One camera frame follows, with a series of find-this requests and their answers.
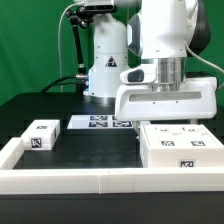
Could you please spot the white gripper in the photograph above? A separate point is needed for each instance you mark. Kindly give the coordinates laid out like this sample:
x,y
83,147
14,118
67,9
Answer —
x,y
195,99

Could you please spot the white door panel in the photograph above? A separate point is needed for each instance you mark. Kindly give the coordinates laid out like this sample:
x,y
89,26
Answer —
x,y
199,136
163,136

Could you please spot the white cabinet body box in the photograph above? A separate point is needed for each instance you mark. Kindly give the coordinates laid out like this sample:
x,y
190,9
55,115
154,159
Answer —
x,y
181,155

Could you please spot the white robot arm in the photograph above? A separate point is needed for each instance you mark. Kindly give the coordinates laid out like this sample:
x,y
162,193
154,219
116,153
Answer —
x,y
141,66

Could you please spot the white cabinet top block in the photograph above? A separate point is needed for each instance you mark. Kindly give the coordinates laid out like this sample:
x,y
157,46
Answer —
x,y
41,135

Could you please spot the white U-shaped fence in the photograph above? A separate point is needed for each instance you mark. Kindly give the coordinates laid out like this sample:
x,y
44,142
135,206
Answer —
x,y
100,181

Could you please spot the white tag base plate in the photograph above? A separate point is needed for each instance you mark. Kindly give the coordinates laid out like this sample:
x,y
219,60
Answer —
x,y
101,122

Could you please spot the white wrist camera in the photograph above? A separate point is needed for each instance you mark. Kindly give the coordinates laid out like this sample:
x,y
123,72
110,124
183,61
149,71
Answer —
x,y
137,76

